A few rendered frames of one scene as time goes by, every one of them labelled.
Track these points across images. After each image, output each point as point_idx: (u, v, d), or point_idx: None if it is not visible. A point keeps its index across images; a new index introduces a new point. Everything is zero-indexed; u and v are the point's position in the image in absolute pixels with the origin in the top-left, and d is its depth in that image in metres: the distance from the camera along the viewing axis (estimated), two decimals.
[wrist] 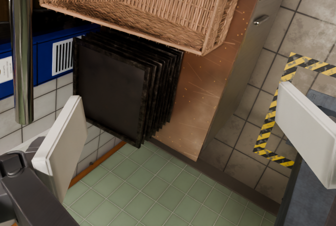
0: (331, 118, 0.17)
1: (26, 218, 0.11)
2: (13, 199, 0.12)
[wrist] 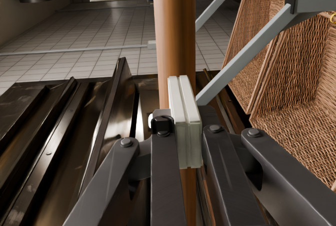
0: (207, 107, 0.19)
1: (151, 172, 0.12)
2: (150, 153, 0.14)
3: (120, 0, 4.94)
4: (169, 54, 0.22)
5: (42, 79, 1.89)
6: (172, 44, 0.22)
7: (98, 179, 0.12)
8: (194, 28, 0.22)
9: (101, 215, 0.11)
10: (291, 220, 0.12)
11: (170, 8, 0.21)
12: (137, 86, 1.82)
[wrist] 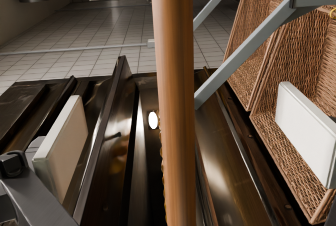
0: (331, 118, 0.17)
1: (26, 218, 0.11)
2: (13, 199, 0.12)
3: None
4: (167, 43, 0.22)
5: (43, 78, 1.89)
6: (170, 33, 0.22)
7: None
8: (192, 17, 0.22)
9: None
10: None
11: None
12: (137, 84, 1.82)
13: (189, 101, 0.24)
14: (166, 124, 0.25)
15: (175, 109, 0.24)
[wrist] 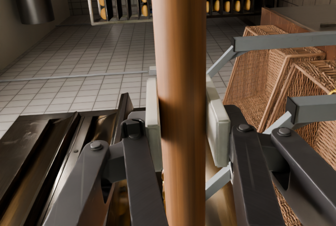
0: (232, 106, 0.19)
1: (126, 176, 0.12)
2: (124, 157, 0.14)
3: None
4: (173, 86, 0.17)
5: (46, 111, 1.92)
6: (177, 74, 0.17)
7: (70, 185, 0.12)
8: (205, 53, 0.17)
9: (77, 220, 0.10)
10: (314, 221, 0.12)
11: (175, 29, 0.16)
12: None
13: (200, 152, 0.20)
14: (171, 180, 0.21)
15: (182, 163, 0.20)
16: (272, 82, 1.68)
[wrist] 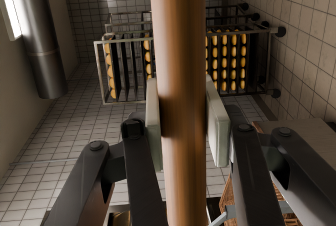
0: (232, 106, 0.19)
1: (126, 176, 0.12)
2: (124, 158, 0.14)
3: None
4: (173, 86, 0.17)
5: None
6: (177, 74, 0.17)
7: (70, 185, 0.12)
8: (205, 53, 0.17)
9: (77, 220, 0.10)
10: (314, 221, 0.12)
11: (174, 29, 0.16)
12: None
13: (201, 153, 0.20)
14: (171, 181, 0.21)
15: (183, 164, 0.20)
16: None
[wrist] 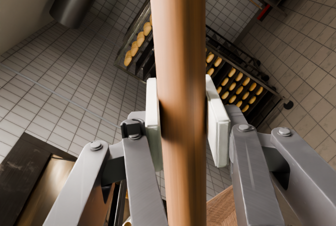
0: (232, 106, 0.19)
1: (126, 176, 0.12)
2: (124, 158, 0.14)
3: (121, 31, 5.10)
4: (173, 96, 0.18)
5: (49, 140, 2.02)
6: (177, 84, 0.17)
7: (70, 185, 0.12)
8: (205, 63, 0.18)
9: (77, 220, 0.10)
10: (314, 221, 0.12)
11: (174, 41, 0.16)
12: None
13: (201, 160, 0.20)
14: (172, 187, 0.21)
15: (183, 171, 0.20)
16: (230, 224, 2.13)
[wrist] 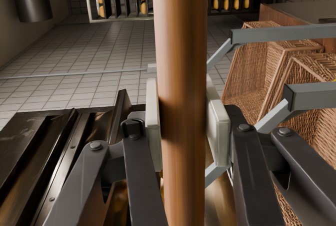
0: (232, 106, 0.19)
1: (126, 176, 0.12)
2: (124, 158, 0.14)
3: None
4: (173, 74, 0.17)
5: (44, 108, 1.91)
6: (177, 62, 0.17)
7: (70, 185, 0.12)
8: (206, 41, 0.17)
9: (77, 220, 0.10)
10: (314, 221, 0.12)
11: (175, 15, 0.16)
12: None
13: (200, 144, 0.19)
14: (170, 172, 0.20)
15: (182, 155, 0.19)
16: (270, 78, 1.67)
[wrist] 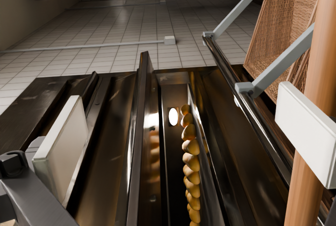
0: (331, 118, 0.17)
1: (26, 218, 0.11)
2: (13, 199, 0.12)
3: None
4: (328, 79, 0.24)
5: (63, 74, 1.89)
6: (334, 70, 0.24)
7: None
8: None
9: None
10: None
11: None
12: (158, 80, 1.82)
13: None
14: None
15: None
16: (297, 37, 1.63)
